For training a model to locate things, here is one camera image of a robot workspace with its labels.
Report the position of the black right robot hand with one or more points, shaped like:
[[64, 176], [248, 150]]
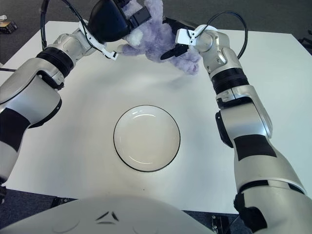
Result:
[[185, 36]]

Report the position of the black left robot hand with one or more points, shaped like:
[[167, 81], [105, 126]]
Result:
[[107, 22]]

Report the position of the purple plush doll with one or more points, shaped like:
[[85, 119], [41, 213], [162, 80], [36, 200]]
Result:
[[156, 39]]

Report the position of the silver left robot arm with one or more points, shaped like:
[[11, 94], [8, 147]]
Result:
[[36, 92]]

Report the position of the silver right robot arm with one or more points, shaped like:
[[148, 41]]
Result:
[[243, 122]]

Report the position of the white plate with black rim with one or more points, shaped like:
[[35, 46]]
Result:
[[146, 139]]

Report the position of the dark cardboard box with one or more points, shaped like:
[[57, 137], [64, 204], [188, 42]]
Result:
[[8, 26]]

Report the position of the white cloth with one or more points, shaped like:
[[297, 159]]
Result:
[[2, 17]]

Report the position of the black chair base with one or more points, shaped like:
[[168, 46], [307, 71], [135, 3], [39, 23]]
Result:
[[306, 45]]

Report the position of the grey robot torso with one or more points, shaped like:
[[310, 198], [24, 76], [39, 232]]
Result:
[[122, 214]]

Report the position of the black table leg bracket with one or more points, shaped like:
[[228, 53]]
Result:
[[61, 201], [220, 225]]

